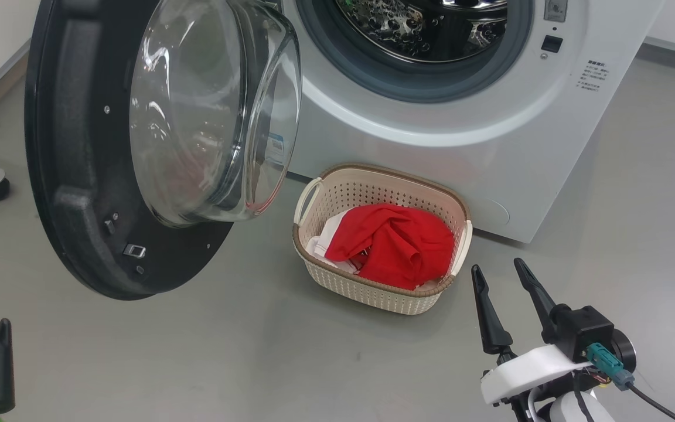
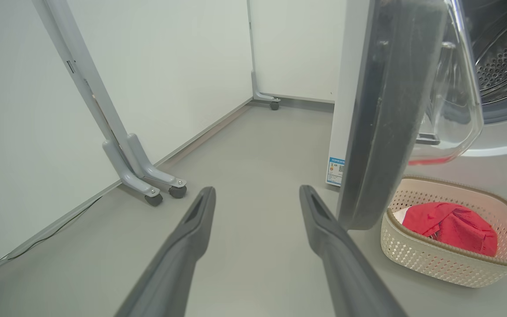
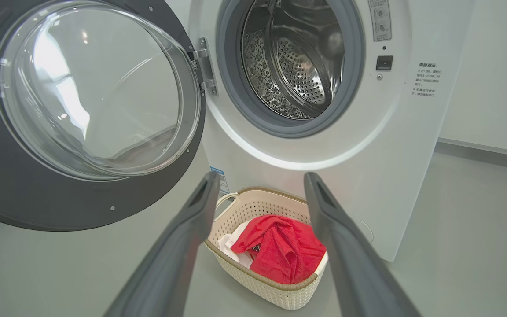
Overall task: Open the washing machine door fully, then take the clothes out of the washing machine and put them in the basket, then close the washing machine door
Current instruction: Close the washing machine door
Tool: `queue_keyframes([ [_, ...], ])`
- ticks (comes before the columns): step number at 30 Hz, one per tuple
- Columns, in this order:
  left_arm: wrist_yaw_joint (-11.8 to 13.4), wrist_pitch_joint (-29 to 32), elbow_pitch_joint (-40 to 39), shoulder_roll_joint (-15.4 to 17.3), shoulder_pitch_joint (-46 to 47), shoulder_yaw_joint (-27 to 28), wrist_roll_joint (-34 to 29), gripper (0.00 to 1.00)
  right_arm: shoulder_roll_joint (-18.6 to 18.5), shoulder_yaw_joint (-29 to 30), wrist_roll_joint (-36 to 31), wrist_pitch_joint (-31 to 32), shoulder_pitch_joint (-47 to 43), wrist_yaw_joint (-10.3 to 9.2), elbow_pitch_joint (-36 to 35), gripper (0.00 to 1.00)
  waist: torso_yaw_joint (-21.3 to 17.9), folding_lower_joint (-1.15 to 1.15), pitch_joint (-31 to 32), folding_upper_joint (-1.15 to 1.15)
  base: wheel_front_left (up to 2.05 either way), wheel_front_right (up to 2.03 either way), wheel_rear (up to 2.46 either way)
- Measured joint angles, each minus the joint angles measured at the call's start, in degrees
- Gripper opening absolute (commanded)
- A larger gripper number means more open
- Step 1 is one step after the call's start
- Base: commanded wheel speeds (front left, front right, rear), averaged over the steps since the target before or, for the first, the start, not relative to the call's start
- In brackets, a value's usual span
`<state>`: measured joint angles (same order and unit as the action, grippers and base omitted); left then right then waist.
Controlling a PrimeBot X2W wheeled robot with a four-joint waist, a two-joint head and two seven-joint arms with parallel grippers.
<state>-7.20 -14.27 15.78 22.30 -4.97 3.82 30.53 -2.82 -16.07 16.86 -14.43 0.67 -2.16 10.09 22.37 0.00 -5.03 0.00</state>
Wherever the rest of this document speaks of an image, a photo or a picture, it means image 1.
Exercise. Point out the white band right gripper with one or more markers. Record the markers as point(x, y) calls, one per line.
point(531, 369)

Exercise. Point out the plain red garment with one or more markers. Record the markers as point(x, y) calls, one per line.
point(396, 240)

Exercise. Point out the cream perforated laundry basket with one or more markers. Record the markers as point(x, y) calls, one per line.
point(372, 293)

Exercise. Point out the black text warning label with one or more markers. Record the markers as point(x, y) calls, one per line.
point(592, 76)

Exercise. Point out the red white lettered jersey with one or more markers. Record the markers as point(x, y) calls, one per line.
point(321, 246)

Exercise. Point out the stainless steel drum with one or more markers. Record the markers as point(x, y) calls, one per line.
point(419, 29)

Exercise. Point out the black glass washing machine door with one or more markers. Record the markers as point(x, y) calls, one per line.
point(79, 176)

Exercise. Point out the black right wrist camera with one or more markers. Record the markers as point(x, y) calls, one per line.
point(583, 331)

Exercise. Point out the blue energy label sticker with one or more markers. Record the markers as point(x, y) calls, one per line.
point(276, 147)

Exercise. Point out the white washing machine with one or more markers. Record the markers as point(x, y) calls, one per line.
point(519, 158)

